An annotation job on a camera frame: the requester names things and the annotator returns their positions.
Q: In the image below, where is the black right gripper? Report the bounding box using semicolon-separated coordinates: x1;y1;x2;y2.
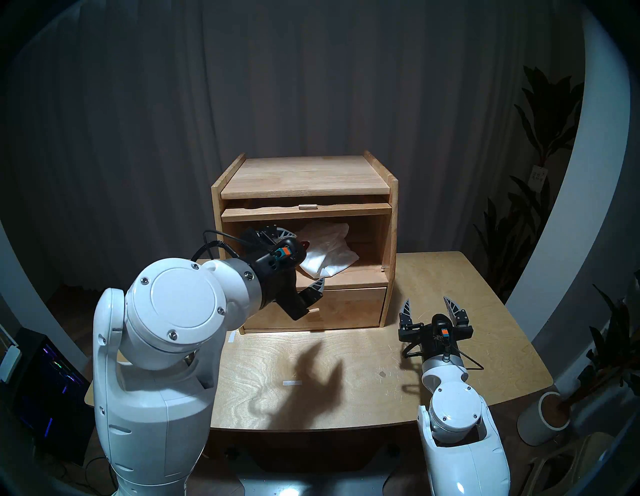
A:
398;296;473;362

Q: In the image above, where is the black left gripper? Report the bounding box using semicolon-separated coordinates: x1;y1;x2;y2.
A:
247;226;326;321

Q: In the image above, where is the white shirt with red print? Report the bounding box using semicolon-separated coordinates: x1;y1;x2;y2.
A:
296;221;360;279

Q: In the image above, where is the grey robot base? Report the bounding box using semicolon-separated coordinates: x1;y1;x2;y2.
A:
235;445;401;496

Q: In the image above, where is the wooden drawer with knob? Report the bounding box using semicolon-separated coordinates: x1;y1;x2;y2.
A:
245;286;388;332

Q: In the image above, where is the wooden sliding panel with knob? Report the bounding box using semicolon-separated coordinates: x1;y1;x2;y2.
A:
221;202;392;222

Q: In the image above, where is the wooden cabinet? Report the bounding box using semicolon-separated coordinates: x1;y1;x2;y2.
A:
211;150;399;335

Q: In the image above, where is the white round plant pot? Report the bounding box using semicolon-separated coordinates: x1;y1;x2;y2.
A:
516;391;571;447

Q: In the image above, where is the dark potted plant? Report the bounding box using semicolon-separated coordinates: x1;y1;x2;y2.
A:
565;272;640;411

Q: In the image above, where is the grey curtain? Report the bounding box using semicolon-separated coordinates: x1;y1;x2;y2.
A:
10;0;576;296

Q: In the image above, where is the tall dark leafy plant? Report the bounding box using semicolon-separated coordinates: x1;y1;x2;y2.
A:
472;65;586;301

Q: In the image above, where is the black computer tower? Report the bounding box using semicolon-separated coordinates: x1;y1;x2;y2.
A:
12;327;98;466

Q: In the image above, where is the white box device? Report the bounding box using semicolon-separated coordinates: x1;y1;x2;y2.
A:
0;325;22;383

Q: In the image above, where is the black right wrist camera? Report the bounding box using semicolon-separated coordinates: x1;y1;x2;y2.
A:
432;314;454;352

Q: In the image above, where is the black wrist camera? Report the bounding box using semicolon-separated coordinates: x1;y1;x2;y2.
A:
266;239;302;267
432;314;454;352

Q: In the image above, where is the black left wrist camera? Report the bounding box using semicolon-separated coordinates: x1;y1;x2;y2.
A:
266;239;302;267

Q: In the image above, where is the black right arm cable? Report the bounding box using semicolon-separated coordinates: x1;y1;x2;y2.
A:
404;347;485;372

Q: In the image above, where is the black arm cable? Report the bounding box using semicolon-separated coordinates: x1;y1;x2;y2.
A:
202;230;251;262
404;347;485;372

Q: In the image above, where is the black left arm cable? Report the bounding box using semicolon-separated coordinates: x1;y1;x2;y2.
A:
202;230;251;262

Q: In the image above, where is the black floor cable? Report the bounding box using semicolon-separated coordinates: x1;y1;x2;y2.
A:
82;455;116;487

